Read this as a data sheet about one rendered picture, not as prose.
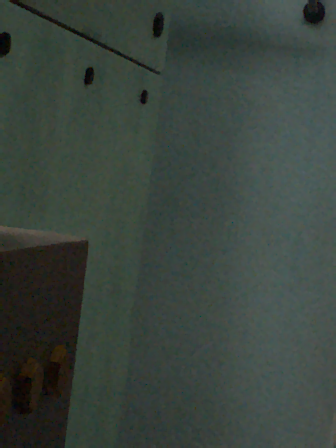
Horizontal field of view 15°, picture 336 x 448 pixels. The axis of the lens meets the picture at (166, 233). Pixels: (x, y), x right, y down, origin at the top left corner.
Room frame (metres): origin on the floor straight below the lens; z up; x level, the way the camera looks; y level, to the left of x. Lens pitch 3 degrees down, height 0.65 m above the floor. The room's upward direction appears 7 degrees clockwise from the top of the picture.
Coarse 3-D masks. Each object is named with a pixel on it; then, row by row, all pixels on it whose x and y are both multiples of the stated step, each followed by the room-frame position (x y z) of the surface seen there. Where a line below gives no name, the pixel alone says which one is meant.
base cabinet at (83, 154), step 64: (0, 0) 0.55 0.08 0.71; (0, 64) 0.55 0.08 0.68; (64, 64) 0.65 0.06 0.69; (128, 64) 0.80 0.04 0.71; (0, 128) 0.56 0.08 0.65; (64, 128) 0.67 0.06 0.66; (128, 128) 0.82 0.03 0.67; (0, 192) 0.57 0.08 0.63; (64, 192) 0.68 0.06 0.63; (128, 192) 0.84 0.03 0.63; (128, 256) 0.86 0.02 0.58; (128, 320) 0.89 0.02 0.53
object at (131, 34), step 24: (24, 0) 0.58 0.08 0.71; (48, 0) 0.61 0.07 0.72; (72, 0) 0.65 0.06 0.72; (96, 0) 0.70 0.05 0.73; (120, 0) 0.75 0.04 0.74; (144, 0) 0.82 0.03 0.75; (168, 0) 0.89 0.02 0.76; (72, 24) 0.66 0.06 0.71; (96, 24) 0.71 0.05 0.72; (120, 24) 0.76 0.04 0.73; (144, 24) 0.83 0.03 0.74; (168, 24) 0.90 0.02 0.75; (120, 48) 0.77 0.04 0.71; (144, 48) 0.84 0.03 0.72
